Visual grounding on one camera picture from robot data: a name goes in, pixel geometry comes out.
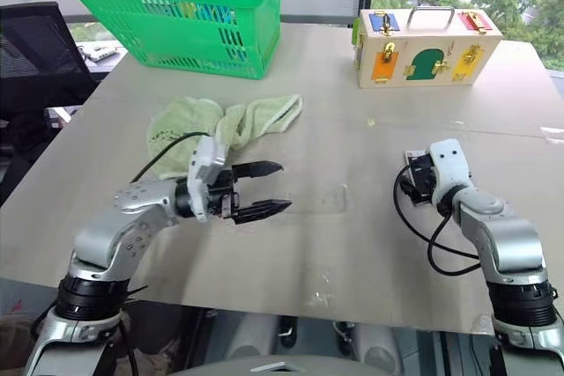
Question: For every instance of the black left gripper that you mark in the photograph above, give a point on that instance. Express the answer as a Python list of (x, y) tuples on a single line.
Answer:
[(220, 193)]

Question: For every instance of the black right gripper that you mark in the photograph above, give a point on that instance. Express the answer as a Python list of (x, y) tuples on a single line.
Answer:
[(423, 178)]

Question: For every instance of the white smartphone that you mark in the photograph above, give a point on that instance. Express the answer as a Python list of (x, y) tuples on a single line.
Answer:
[(414, 156)]

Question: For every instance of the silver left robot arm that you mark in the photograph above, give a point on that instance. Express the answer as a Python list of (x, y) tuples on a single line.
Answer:
[(101, 239)]

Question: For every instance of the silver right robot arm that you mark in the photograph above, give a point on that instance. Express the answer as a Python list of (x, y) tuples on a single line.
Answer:
[(511, 244)]

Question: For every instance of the light green towel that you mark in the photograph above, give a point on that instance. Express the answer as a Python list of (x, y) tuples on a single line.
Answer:
[(189, 125)]

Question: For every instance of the wooden latch lock box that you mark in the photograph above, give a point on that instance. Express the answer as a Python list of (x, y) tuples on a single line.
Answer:
[(423, 54)]

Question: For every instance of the green plastic shopping basket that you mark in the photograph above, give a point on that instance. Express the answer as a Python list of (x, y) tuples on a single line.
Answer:
[(176, 37)]

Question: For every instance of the silver rounded leg shape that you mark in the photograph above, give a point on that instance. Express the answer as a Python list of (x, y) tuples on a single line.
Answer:
[(376, 347)]

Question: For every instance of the white small device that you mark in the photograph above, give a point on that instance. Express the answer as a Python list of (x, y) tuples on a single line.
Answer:
[(98, 52)]

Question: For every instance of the black mesh office chair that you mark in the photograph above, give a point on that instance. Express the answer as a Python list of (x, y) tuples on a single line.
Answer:
[(39, 68)]

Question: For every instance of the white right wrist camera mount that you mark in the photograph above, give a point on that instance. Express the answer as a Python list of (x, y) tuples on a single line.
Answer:
[(449, 169)]

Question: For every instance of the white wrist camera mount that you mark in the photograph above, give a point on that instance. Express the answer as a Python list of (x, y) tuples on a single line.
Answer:
[(203, 164), (449, 169)]

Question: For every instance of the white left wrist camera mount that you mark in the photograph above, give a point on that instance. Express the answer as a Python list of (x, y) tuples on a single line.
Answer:
[(203, 164)]

